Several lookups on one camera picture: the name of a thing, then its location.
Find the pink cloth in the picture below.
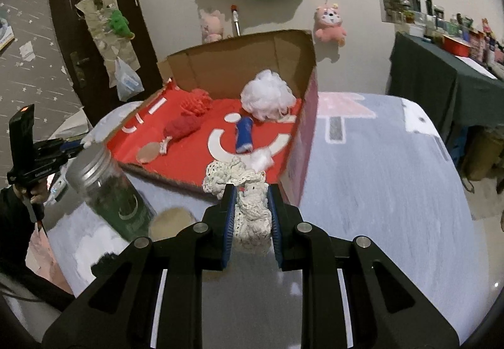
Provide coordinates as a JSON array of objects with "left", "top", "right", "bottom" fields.
[{"left": 26, "top": 223, "right": 75, "bottom": 296}]

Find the coral red crochet cloth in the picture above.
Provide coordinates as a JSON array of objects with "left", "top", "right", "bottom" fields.
[{"left": 179, "top": 88, "right": 213, "bottom": 117}]

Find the white mesh bath pouf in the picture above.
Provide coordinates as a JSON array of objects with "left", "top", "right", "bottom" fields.
[{"left": 240, "top": 71, "right": 297, "bottom": 123}]

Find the olive bag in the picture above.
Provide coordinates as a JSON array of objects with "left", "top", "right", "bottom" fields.
[{"left": 462, "top": 130, "right": 504, "bottom": 181}]

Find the clear plastic bag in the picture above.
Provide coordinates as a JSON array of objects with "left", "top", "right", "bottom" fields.
[{"left": 113, "top": 57, "right": 143, "bottom": 101}]

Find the person's left hand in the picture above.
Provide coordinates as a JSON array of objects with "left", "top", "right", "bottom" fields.
[{"left": 15, "top": 183, "right": 48, "bottom": 212}]

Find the cream crochet cloth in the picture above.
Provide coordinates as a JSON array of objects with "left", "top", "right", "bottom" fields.
[{"left": 202, "top": 155, "right": 273, "bottom": 255}]

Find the row of bottles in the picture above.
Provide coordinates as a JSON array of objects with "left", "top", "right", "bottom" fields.
[{"left": 405, "top": 0, "right": 504, "bottom": 70}]

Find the beige hanging organizer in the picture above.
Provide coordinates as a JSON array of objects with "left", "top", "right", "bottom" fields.
[{"left": 75, "top": 0, "right": 141, "bottom": 76}]

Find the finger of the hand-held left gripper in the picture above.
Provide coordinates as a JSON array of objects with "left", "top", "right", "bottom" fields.
[
  {"left": 37, "top": 147, "right": 85, "bottom": 164},
  {"left": 36, "top": 137, "right": 83, "bottom": 150}
]

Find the green plush toy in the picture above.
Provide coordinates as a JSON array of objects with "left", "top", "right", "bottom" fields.
[{"left": 108, "top": 9, "right": 135, "bottom": 38}]

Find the glass jar with metal lid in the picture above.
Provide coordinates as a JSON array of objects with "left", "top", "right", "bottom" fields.
[{"left": 65, "top": 144, "right": 158, "bottom": 243}]

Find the white cotton wad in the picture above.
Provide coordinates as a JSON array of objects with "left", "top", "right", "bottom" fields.
[{"left": 250, "top": 147, "right": 276, "bottom": 170}]

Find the white paper sheet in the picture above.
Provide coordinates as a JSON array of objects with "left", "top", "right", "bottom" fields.
[{"left": 457, "top": 54, "right": 497, "bottom": 80}]

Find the wall poster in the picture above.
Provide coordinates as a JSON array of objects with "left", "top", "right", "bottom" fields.
[{"left": 0, "top": 9, "right": 15, "bottom": 54}]

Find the red bowl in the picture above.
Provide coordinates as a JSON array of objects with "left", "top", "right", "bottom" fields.
[{"left": 443, "top": 33, "right": 472, "bottom": 57}]

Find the pale pink plush toy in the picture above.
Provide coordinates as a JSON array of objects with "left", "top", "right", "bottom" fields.
[{"left": 199, "top": 8, "right": 227, "bottom": 43}]

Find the round beige cosmetic pad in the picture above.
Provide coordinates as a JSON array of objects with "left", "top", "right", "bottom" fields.
[{"left": 137, "top": 141, "right": 161, "bottom": 164}]

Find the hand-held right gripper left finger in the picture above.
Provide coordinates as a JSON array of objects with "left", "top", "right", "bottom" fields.
[{"left": 41, "top": 183, "right": 239, "bottom": 349}]

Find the dark green covered table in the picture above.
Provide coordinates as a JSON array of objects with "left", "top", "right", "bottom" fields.
[{"left": 388, "top": 31, "right": 504, "bottom": 129}]

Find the red cardboard box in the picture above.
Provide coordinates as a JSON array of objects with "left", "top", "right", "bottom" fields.
[{"left": 103, "top": 29, "right": 319, "bottom": 206}]

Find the dark red crochet cloth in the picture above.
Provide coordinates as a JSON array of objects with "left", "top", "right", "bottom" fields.
[{"left": 159, "top": 115, "right": 202, "bottom": 155}]

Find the dark brown door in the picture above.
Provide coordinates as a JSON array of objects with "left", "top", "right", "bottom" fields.
[{"left": 44, "top": 0, "right": 164, "bottom": 106}]

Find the person's left forearm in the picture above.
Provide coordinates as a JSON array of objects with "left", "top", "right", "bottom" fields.
[{"left": 0, "top": 187, "right": 75, "bottom": 312}]

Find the round beige powder puff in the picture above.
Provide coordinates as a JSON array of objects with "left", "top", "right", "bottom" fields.
[{"left": 147, "top": 207, "right": 198, "bottom": 241}]

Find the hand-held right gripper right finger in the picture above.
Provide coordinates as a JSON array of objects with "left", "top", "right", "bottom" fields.
[{"left": 267, "top": 184, "right": 461, "bottom": 349}]

